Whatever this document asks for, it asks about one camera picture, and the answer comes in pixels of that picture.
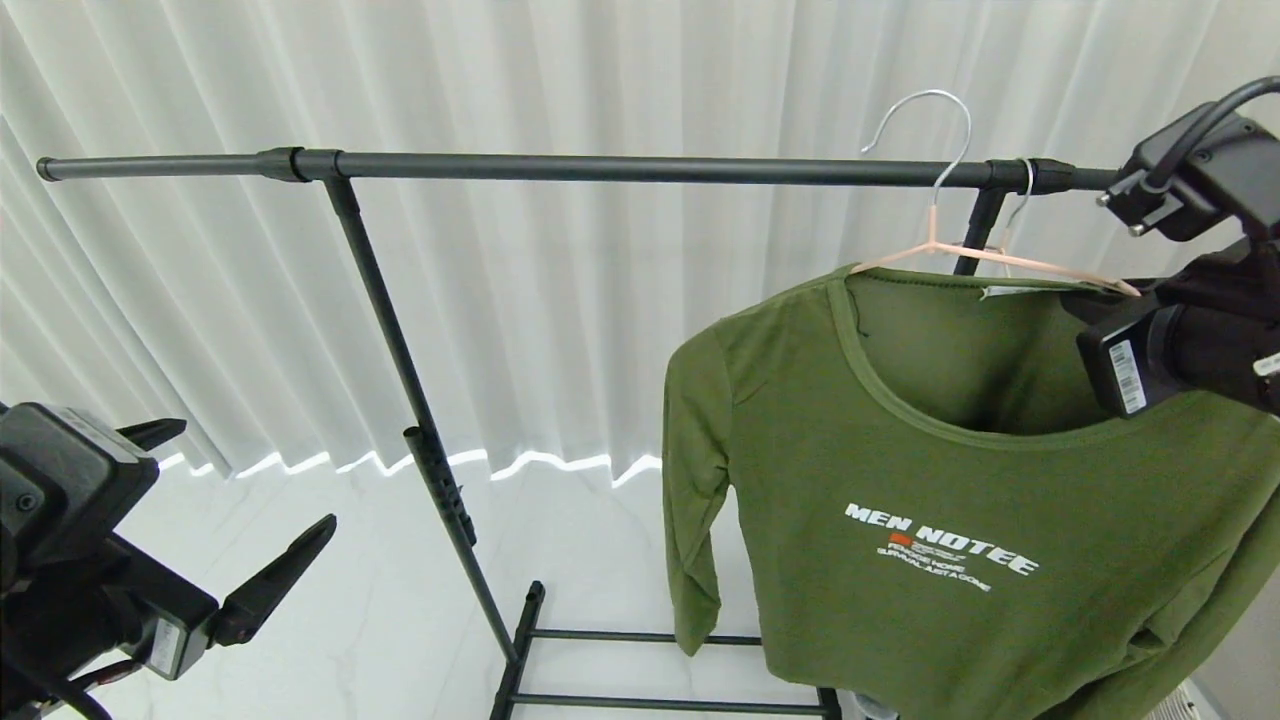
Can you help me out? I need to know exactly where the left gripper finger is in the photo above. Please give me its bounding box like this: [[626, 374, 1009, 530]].
[[115, 417, 189, 454], [205, 513, 339, 649]]

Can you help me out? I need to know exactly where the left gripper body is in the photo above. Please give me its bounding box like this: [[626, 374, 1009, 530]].
[[58, 534, 221, 683]]

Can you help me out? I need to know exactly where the pink clothes hanger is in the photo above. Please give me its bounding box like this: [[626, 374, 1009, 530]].
[[994, 160, 1037, 277], [850, 89, 1144, 299]]

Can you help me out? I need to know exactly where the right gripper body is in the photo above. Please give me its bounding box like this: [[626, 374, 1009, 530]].
[[1075, 303, 1203, 418]]

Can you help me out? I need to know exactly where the white laundry basket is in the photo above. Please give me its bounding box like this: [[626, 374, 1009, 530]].
[[1148, 680, 1219, 720]]

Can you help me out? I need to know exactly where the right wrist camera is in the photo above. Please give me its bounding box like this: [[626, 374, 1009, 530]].
[[1094, 110, 1280, 243]]

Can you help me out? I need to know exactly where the white curtain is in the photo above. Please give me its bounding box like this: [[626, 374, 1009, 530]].
[[0, 0, 1280, 483]]

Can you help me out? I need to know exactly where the black clothes rack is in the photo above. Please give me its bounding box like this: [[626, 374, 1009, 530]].
[[35, 146, 1123, 720]]

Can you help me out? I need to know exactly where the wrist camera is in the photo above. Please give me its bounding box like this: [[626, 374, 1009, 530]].
[[1094, 110, 1280, 243], [0, 402, 163, 573]]

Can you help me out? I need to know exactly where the green long-sleeved shirt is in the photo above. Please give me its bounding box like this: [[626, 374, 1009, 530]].
[[661, 262, 1280, 720]]

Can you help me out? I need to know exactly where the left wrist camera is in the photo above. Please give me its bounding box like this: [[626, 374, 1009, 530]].
[[0, 402, 163, 573]]

